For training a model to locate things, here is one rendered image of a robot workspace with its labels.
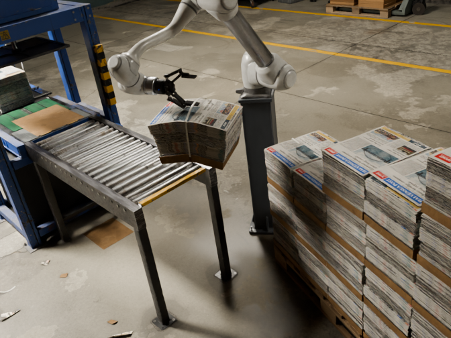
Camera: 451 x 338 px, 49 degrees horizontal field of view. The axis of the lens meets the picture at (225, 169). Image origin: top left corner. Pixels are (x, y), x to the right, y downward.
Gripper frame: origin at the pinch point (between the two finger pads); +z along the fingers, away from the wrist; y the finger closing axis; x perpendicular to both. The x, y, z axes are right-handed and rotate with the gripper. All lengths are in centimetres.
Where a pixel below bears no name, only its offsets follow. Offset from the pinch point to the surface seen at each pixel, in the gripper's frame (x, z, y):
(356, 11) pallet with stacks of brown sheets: -649, -7, 140
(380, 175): 28, 91, 16
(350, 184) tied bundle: 22, 79, 26
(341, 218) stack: 18, 76, 49
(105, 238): -24, -98, 138
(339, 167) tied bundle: 17, 74, 22
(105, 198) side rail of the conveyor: 26, -47, 56
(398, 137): -6, 95, 16
